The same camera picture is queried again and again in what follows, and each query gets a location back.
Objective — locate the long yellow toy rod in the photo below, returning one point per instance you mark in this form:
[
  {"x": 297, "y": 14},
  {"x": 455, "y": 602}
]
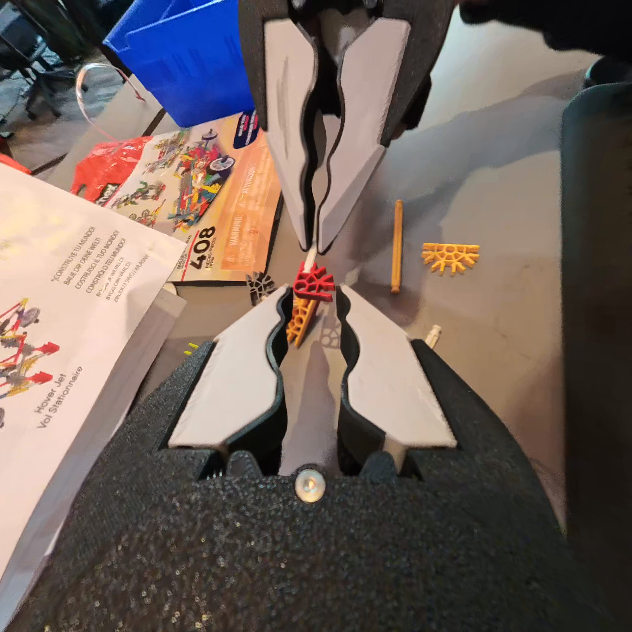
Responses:
[{"x": 396, "y": 247}]

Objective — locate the short white toy rod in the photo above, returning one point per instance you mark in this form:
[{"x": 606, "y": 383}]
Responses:
[{"x": 433, "y": 335}]

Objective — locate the black office chair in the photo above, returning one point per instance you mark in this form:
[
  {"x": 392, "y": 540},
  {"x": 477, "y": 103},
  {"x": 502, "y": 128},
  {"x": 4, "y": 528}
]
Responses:
[{"x": 29, "y": 49}]

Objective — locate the instruction sheet with model pictures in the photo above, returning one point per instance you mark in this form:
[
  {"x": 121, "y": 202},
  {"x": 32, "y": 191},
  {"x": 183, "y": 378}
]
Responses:
[{"x": 74, "y": 247}]

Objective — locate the booklet with green figure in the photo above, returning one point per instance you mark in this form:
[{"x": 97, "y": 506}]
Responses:
[{"x": 148, "y": 345}]

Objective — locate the blue plastic bin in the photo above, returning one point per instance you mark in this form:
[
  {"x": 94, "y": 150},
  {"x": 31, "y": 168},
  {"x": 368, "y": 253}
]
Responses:
[{"x": 187, "y": 59}]

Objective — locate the grey snowflake connector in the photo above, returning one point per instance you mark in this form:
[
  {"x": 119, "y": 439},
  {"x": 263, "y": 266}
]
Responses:
[{"x": 259, "y": 286}]

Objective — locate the clear plastic loop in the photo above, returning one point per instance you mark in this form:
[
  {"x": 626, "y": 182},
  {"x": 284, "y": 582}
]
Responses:
[{"x": 80, "y": 94}]

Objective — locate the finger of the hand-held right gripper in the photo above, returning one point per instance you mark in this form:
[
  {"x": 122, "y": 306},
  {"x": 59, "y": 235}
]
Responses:
[
  {"x": 365, "y": 98},
  {"x": 284, "y": 98}
]

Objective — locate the yellow half-round connector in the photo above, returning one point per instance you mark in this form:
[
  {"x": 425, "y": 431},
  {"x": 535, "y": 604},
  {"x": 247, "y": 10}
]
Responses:
[{"x": 450, "y": 253}]

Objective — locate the person's right forearm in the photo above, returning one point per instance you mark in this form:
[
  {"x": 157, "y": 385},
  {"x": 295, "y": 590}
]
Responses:
[{"x": 543, "y": 19}]

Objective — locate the red corner connector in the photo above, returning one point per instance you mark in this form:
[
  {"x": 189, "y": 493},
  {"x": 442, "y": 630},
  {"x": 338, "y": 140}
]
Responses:
[{"x": 308, "y": 284}]

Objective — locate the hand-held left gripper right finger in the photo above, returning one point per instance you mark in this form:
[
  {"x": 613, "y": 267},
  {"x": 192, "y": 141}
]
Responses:
[{"x": 395, "y": 390}]

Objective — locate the orange traffic cone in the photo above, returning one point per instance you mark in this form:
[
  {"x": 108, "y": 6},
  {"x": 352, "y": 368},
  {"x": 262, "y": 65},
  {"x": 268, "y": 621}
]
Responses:
[{"x": 12, "y": 163}]

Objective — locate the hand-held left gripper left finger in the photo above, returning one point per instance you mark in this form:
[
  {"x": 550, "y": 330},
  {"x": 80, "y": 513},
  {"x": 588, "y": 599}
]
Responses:
[{"x": 232, "y": 390}]

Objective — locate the red and yellow connector cluster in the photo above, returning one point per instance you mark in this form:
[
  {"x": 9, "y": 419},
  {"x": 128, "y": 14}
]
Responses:
[{"x": 298, "y": 321}]

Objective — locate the colourful construction toy bag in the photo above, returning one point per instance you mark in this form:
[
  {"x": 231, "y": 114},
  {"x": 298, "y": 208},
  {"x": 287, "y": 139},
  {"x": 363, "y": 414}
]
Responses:
[{"x": 222, "y": 197}]

